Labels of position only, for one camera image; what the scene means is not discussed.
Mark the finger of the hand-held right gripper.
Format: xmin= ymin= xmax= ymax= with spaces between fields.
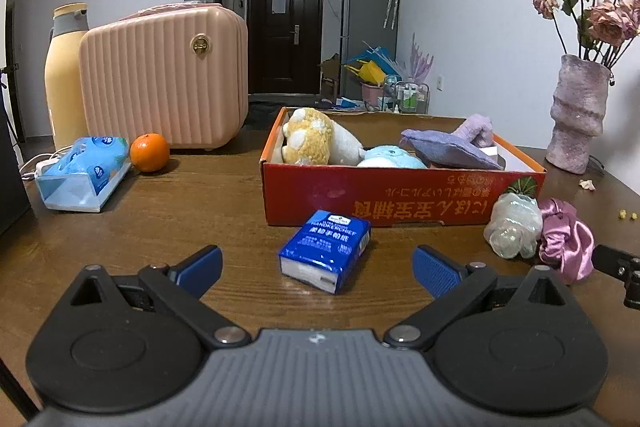
xmin=592 ymin=244 xmax=640 ymax=308

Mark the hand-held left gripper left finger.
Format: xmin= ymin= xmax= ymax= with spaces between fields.
xmin=70 ymin=245 xmax=252 ymax=351

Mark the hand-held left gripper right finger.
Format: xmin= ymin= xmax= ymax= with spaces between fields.
xmin=384 ymin=245 xmax=569 ymax=351

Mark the purple satin scrunchie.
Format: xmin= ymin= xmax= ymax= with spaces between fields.
xmin=537 ymin=198 xmax=596 ymax=286

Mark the blue handkerchief tissue packet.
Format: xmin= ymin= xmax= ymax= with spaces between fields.
xmin=278 ymin=209 xmax=372 ymax=296

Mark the orange cardboard box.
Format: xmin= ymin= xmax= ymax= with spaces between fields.
xmin=259 ymin=107 xmax=549 ymax=228

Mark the light blue plush toy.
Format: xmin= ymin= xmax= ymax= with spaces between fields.
xmin=356 ymin=145 xmax=429 ymax=170

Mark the lavender fuzzy towel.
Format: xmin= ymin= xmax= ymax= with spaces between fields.
xmin=452 ymin=113 xmax=496 ymax=148

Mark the yellow and white plush toy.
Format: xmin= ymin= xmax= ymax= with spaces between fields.
xmin=281 ymin=108 xmax=365 ymax=167

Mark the iridescent white scrunchie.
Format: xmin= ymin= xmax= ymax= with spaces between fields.
xmin=483 ymin=192 xmax=544 ymax=261

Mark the orange fruit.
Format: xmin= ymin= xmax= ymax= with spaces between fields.
xmin=129 ymin=133 xmax=171 ymax=173

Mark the purple textured vase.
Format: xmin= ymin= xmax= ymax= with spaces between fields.
xmin=545 ymin=54 xmax=612 ymax=176

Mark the blue tissue pack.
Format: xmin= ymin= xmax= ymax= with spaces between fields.
xmin=35 ymin=136 xmax=132 ymax=213

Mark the white power strip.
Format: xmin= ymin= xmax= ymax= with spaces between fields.
xmin=20 ymin=151 xmax=67 ymax=182

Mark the pink ribbed suitcase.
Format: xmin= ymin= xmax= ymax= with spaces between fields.
xmin=78 ymin=4 xmax=250 ymax=153

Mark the blue and yellow clutter pile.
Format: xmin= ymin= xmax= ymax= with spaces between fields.
xmin=342 ymin=41 xmax=401 ymax=86

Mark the brown cardboard carton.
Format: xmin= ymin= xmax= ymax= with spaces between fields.
xmin=319 ymin=54 xmax=344 ymax=100

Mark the yellow thermos bottle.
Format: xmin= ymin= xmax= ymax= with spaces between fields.
xmin=44 ymin=3 xmax=91 ymax=152

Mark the dark brown entrance door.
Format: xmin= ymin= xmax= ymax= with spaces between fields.
xmin=247 ymin=0 xmax=325 ymax=96

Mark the grey refrigerator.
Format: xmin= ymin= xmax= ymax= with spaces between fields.
xmin=341 ymin=0 xmax=401 ymax=100

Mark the black tripod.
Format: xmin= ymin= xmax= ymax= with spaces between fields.
xmin=0 ymin=63 xmax=22 ymax=144

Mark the metal wire trolley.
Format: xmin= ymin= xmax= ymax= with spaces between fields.
xmin=382 ymin=77 xmax=431 ymax=114

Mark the purple wall decoration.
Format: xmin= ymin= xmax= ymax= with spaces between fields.
xmin=407 ymin=33 xmax=436 ymax=83

